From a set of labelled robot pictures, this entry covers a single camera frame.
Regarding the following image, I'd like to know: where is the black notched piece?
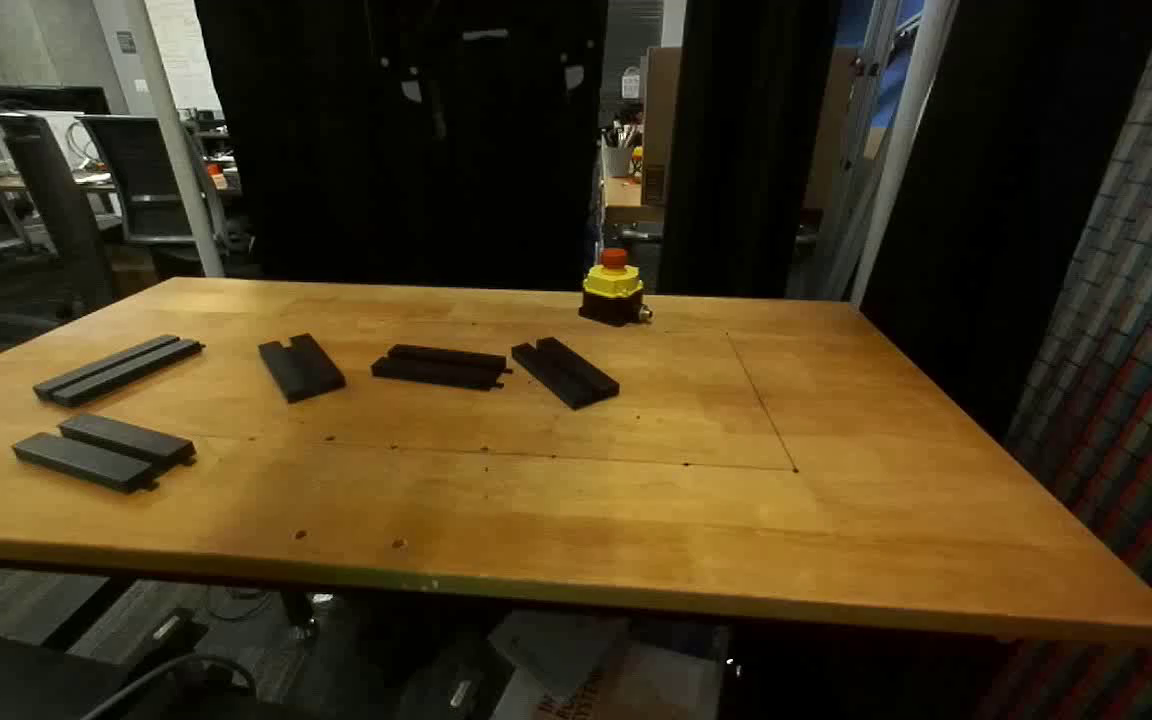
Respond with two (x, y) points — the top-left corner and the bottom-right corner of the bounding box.
(513, 337), (622, 408)
(259, 331), (345, 403)

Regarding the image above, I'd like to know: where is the yellow red emergency stop button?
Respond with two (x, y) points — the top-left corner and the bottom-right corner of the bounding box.
(581, 248), (649, 324)

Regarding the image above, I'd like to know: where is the black rectangular block piece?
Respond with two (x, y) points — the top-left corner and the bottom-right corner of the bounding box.
(374, 342), (509, 392)

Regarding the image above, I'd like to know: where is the black curtain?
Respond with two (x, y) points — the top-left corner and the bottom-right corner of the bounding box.
(196, 0), (607, 287)

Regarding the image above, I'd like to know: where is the long black grooved piece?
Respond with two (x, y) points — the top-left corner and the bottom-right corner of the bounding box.
(37, 337), (204, 408)

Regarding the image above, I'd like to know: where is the colourful patterned panel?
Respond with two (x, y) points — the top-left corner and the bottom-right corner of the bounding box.
(977, 55), (1152, 720)

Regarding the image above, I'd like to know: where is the dark metal shelving rack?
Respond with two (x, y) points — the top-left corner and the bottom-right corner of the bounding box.
(0, 117), (196, 291)

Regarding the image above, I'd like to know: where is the white metal frame post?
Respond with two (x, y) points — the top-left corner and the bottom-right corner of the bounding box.
(128, 0), (225, 277)

